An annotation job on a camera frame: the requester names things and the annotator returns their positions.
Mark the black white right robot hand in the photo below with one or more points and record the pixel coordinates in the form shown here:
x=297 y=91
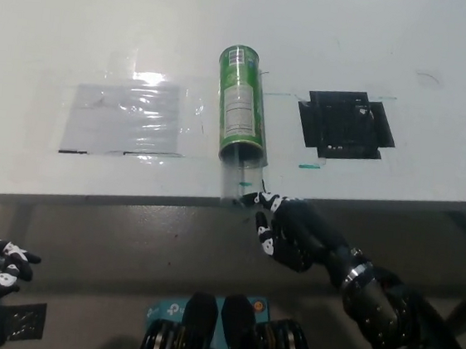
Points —
x=297 y=239

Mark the teal router box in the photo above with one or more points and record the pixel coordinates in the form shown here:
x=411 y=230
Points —
x=166 y=309

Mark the clear plastic film sheet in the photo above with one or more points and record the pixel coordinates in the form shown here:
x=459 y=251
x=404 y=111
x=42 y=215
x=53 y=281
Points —
x=194 y=110

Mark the clear plastic chips tray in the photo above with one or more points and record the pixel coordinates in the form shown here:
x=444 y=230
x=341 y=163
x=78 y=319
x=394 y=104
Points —
x=243 y=171

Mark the black floor tape patch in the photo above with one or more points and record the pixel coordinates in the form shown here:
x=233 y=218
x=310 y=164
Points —
x=19 y=321

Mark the black tape square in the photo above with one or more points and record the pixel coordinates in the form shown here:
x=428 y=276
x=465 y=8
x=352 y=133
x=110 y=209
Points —
x=344 y=125

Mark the green chips can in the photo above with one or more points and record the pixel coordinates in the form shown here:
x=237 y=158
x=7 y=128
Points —
x=240 y=104

